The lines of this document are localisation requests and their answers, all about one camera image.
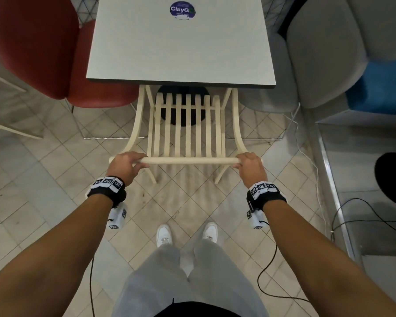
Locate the white right shoe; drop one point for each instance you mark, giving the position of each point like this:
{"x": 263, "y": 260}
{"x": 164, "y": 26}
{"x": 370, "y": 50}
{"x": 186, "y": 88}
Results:
{"x": 210, "y": 232}

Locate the person's right forearm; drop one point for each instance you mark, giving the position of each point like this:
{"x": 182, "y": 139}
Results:
{"x": 323, "y": 260}

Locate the grey square table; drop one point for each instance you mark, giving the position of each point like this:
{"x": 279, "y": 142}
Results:
{"x": 181, "y": 49}

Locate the glass table with metal edge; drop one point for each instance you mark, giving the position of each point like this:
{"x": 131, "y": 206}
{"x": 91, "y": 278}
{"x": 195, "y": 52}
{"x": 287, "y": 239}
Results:
{"x": 359, "y": 201}

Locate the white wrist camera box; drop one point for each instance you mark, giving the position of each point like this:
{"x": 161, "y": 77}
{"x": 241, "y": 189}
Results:
{"x": 256, "y": 220}
{"x": 117, "y": 217}

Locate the person's left thumb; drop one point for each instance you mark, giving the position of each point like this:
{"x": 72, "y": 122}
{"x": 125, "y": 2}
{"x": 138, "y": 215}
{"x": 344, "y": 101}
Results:
{"x": 141, "y": 166}

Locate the round purple sticker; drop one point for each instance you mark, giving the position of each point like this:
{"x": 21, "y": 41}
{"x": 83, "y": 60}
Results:
{"x": 182, "y": 10}

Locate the person's left hand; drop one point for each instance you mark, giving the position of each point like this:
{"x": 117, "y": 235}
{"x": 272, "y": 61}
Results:
{"x": 122, "y": 168}

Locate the red upholstered chair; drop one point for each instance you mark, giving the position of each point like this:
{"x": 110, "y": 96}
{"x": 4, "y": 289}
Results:
{"x": 36, "y": 46}

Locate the person's right thumb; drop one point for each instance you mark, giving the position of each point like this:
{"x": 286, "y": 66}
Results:
{"x": 237, "y": 165}

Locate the black round table base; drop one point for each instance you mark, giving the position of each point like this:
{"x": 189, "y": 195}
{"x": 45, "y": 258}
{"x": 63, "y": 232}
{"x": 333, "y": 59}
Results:
{"x": 193, "y": 92}
{"x": 392, "y": 178}

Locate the person's grey trousers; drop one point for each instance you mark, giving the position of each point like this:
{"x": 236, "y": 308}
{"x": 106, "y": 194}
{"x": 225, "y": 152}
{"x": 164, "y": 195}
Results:
{"x": 198, "y": 280}

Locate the person's right hand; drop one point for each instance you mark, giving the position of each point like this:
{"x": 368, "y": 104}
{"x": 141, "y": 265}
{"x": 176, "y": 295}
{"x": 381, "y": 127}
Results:
{"x": 252, "y": 170}

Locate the white metal furniture frame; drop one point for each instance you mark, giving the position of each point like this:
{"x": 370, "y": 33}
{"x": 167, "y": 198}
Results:
{"x": 10, "y": 128}

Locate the person's black shirt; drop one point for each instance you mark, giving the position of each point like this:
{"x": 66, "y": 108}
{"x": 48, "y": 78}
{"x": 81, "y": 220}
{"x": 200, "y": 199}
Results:
{"x": 198, "y": 310}

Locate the white left shoe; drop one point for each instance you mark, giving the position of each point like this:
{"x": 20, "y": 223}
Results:
{"x": 164, "y": 235}

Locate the white shoe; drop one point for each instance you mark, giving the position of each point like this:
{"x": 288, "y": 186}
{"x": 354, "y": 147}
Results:
{"x": 210, "y": 232}
{"x": 164, "y": 235}

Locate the grey upholstered chair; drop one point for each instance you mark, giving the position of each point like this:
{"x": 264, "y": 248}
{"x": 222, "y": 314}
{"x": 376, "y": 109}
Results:
{"x": 323, "y": 52}
{"x": 382, "y": 26}

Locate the cream wooden slatted chair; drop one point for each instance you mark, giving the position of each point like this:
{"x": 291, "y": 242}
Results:
{"x": 188, "y": 135}

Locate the blue seat cushion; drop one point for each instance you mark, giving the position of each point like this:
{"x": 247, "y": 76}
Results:
{"x": 382, "y": 85}

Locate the person's left forearm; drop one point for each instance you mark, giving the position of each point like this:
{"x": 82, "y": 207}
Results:
{"x": 49, "y": 260}

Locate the black wristband with marker tiles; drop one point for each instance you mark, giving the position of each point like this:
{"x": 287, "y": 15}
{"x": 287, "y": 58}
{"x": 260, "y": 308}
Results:
{"x": 264, "y": 194}
{"x": 105, "y": 191}

